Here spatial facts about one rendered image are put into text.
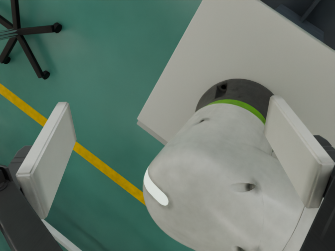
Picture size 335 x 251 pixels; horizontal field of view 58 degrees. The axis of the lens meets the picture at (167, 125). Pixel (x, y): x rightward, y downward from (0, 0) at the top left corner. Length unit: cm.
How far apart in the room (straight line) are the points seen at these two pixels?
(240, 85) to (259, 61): 5
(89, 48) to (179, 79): 114
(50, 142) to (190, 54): 38
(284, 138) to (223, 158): 13
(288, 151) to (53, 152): 13
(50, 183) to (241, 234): 20
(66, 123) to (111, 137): 158
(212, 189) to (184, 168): 3
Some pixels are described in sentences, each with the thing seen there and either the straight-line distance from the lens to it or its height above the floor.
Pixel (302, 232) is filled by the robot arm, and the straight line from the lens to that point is 32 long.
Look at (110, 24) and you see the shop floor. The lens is 153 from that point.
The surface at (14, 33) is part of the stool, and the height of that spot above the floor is 9.
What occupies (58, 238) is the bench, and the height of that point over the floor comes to 20.
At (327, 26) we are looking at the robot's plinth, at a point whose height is 2.
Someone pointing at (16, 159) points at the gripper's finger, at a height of 115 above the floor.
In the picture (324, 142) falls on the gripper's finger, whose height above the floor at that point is 107.
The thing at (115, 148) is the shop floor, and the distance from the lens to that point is 180.
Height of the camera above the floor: 124
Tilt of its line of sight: 54 degrees down
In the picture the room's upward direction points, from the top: 135 degrees counter-clockwise
